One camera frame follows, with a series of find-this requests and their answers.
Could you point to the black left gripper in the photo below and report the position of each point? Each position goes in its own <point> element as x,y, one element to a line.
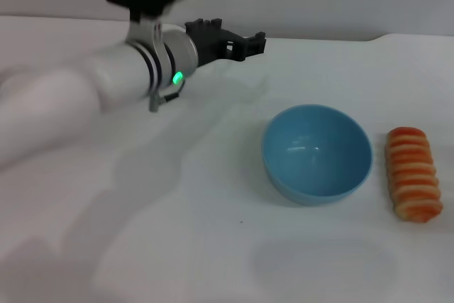
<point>213,42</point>

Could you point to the blue bowl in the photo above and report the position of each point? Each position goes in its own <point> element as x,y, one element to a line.
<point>315,161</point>

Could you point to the orange striped bread loaf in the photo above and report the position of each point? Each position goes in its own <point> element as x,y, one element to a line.
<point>413,175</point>

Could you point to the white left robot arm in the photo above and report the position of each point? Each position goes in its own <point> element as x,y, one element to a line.
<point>71,90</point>

